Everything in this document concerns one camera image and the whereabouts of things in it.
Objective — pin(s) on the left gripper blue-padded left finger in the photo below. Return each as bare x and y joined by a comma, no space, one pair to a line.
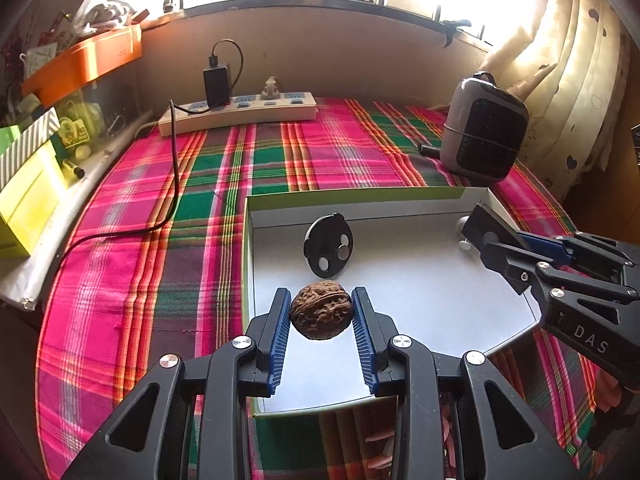
269,331

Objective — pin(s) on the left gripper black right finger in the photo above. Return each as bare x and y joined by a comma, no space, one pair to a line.
373,331

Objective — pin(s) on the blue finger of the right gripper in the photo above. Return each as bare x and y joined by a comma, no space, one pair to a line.
552,248
501,249

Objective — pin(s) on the brown walnut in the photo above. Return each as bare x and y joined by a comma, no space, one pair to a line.
321,310

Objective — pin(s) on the black round disc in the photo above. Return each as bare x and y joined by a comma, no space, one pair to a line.
328,245

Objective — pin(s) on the green white cardboard box tray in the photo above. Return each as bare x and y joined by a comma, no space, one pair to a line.
407,255

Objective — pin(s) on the grey portable heater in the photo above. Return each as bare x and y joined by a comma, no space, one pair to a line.
484,129

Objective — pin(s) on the plaid bed cover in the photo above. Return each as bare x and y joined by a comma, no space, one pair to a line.
117,305

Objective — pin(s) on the cream heart curtain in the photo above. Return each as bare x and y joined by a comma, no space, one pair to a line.
568,61

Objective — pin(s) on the beige power strip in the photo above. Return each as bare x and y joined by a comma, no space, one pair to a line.
245,110

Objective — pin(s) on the white plug on strip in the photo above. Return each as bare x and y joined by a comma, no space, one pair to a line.
271,91

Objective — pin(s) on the black charger adapter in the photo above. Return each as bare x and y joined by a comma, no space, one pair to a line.
217,84

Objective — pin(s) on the yellow green box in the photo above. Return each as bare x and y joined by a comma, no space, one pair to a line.
28,200

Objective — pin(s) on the green striped gift box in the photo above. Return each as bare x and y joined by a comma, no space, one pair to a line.
35,141

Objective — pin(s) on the orange storage tray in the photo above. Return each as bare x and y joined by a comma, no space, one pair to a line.
85,62

